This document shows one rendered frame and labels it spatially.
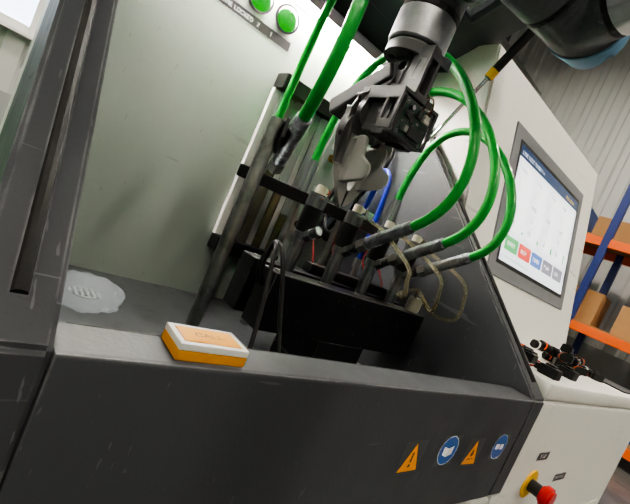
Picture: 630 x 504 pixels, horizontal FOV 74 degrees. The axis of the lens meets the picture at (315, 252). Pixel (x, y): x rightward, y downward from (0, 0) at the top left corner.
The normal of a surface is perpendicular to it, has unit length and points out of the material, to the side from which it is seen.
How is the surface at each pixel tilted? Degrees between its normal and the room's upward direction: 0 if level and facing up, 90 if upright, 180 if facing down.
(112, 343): 0
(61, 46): 43
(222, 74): 90
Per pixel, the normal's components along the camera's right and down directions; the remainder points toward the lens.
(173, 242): 0.57, 0.31
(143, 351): 0.40, -0.91
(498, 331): -0.72, -0.27
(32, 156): 0.68, -0.46
